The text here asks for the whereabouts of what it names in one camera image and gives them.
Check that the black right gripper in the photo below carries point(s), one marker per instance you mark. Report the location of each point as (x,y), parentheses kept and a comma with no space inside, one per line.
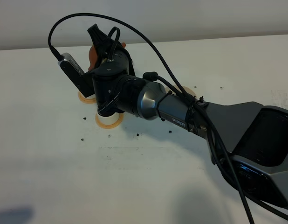
(105,81)

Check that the brown clay teapot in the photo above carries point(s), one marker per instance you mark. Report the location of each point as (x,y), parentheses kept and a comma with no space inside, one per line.
(93,57)

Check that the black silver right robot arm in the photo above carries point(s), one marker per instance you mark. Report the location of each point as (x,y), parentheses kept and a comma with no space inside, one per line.
(248,141)

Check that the far orange saucer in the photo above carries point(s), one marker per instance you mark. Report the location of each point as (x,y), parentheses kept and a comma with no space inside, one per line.
(87,100)

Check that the orange saucer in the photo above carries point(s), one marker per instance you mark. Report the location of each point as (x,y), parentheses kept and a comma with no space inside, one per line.
(87,100)
(110,126)

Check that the near orange saucer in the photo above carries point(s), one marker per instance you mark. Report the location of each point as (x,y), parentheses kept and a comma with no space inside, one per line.
(110,126)

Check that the near white teacup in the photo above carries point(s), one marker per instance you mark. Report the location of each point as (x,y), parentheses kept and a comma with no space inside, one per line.
(109,120)

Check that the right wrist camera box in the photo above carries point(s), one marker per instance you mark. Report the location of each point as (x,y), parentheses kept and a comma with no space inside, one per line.
(82,81)

